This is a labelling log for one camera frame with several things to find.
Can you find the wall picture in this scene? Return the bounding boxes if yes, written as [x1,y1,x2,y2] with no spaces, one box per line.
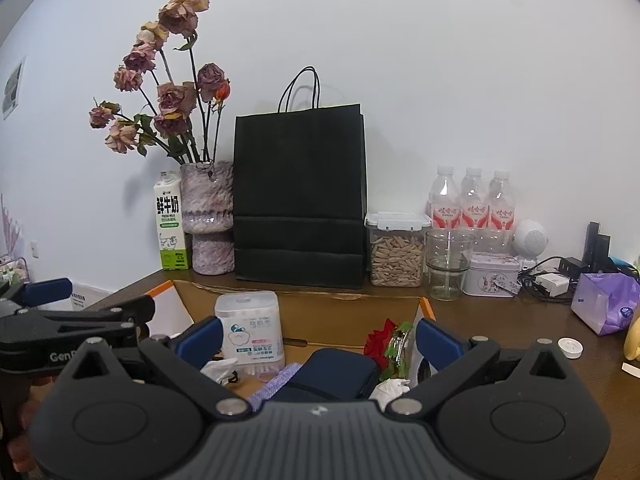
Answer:
[0,57,27,121]

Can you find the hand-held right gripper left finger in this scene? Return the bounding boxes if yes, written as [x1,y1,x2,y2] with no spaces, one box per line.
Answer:
[59,315,254,419]

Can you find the clear plastic bottle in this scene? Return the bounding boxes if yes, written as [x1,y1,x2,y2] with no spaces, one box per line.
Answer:
[363,317,419,411]

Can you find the navy blue pouch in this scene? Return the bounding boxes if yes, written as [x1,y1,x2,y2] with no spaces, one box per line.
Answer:
[270,348,381,404]

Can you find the purple dried flowers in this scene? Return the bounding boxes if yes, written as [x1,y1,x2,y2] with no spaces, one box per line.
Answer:
[0,194,24,256]

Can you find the white round speaker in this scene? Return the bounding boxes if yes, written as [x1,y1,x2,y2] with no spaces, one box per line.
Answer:
[512,218,550,271]

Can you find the white round cap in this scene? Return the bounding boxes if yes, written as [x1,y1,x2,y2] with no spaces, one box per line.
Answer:
[557,337,585,360]

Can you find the red label water bottle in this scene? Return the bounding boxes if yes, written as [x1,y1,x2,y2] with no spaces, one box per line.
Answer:
[487,170,516,236]
[427,165,461,234]
[460,166,490,234]

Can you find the metal storage rack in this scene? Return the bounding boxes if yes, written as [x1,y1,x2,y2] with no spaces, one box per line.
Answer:
[0,255,31,291]

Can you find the purple tissue pack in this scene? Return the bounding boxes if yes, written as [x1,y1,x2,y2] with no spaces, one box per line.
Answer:
[570,272,640,337]

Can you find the black paper bag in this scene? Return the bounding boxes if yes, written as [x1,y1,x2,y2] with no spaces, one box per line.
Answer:
[233,66,369,290]

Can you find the power strip with chargers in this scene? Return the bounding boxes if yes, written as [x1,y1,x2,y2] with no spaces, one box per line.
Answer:
[517,256,591,304]

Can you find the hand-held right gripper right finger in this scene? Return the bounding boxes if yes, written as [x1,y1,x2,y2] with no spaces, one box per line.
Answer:
[384,317,572,419]

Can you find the red orange cardboard box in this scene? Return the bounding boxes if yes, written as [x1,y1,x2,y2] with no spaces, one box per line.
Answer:
[145,280,438,411]

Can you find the wooden desktop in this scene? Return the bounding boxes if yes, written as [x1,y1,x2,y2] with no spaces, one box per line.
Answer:
[85,259,640,461]

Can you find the purple marbled vase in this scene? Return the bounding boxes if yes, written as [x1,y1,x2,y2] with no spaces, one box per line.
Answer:
[180,160,236,276]

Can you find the clear snack container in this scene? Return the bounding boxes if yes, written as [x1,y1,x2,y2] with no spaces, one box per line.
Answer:
[365,211,432,289]

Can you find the translucent cotton swab box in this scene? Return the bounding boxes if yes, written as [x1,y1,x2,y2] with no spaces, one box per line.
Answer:
[214,291,286,376]

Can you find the dried pink roses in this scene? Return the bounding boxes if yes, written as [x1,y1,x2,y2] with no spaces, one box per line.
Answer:
[89,0,232,166]

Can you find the person's left hand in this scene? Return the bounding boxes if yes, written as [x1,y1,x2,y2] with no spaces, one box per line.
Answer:
[7,375,56,473]

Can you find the green white milk carton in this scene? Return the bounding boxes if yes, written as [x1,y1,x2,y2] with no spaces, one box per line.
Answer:
[152,170,190,271]

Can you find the purple cloth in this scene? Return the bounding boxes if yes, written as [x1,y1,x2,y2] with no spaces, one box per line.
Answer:
[247,362,301,414]

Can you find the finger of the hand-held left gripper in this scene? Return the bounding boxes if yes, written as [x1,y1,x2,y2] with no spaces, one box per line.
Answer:
[0,278,74,319]
[0,293,156,349]

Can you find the white tin box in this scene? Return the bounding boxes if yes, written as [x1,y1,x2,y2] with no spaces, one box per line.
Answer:
[462,252,522,298]

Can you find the clear glass cup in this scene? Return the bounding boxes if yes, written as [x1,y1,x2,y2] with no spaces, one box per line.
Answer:
[425,230,476,302]

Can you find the black upright devices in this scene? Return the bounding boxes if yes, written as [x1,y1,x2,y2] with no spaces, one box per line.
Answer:
[586,221,612,271]

